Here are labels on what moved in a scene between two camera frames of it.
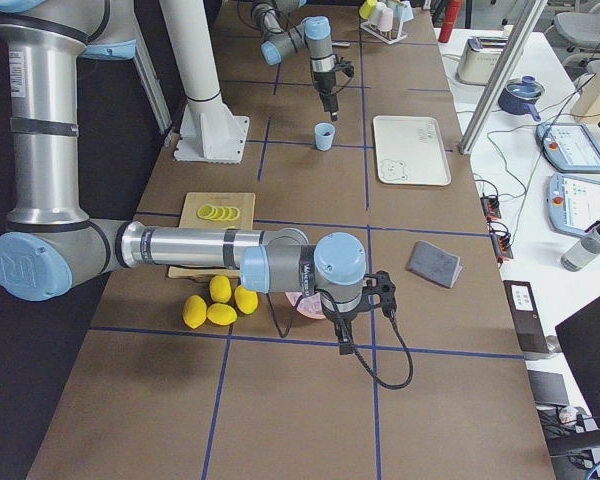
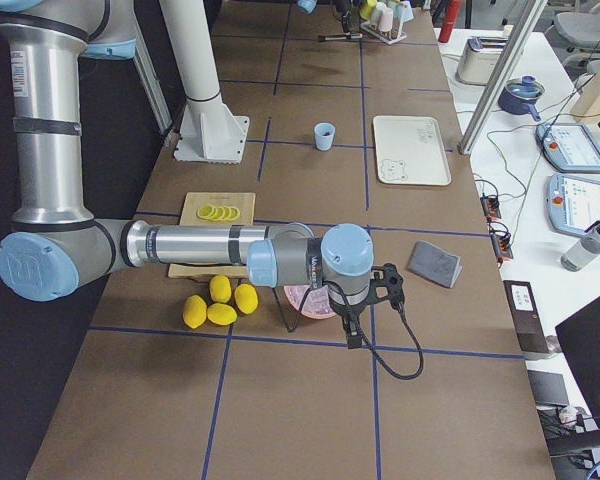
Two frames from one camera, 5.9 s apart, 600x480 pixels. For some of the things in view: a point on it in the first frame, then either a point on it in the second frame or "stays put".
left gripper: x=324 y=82 → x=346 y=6
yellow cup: x=367 y=8 stays put
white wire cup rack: x=384 y=36 stays put
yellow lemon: x=194 y=311 stays put
